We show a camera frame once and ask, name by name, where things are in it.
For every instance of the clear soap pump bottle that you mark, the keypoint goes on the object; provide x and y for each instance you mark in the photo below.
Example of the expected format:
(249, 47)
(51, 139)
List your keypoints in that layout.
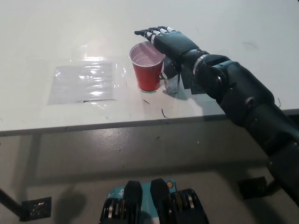
(172, 87)

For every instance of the black table leg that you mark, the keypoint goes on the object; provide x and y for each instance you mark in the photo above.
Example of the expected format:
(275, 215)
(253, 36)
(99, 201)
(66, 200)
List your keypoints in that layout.
(9, 203)
(272, 186)

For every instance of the red plastic cup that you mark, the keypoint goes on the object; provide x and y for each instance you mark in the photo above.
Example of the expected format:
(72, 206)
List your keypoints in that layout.
(147, 74)

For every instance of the clear plastic sheet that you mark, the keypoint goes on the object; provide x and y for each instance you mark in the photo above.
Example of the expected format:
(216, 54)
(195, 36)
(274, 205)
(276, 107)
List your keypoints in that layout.
(84, 81)

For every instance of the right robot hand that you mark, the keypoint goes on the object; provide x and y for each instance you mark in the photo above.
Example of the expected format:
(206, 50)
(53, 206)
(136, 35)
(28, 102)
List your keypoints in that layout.
(174, 44)

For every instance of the black teal robot torso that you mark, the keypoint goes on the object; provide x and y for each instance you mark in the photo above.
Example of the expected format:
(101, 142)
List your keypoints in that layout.
(151, 205)

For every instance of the black tape square patch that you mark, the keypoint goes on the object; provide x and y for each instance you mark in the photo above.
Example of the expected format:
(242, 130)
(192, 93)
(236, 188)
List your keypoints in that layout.
(188, 81)

